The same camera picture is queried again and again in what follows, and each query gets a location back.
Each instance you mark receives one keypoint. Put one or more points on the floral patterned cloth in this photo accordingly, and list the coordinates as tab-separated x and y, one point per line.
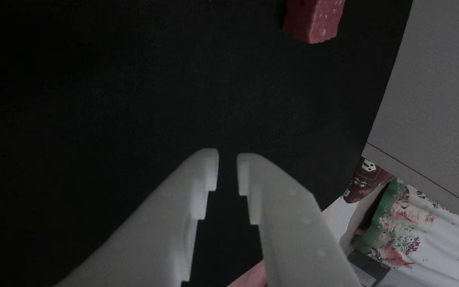
432	239

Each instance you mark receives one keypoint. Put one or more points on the red toy cube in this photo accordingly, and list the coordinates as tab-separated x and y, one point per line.
313	20

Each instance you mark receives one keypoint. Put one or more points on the dark red patterned cloth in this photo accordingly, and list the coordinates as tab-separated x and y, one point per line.
363	183

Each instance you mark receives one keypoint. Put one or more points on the black desk mat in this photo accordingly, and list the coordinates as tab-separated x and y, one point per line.
94	99

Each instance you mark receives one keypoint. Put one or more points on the black labelled box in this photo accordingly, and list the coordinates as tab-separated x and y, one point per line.
369	269

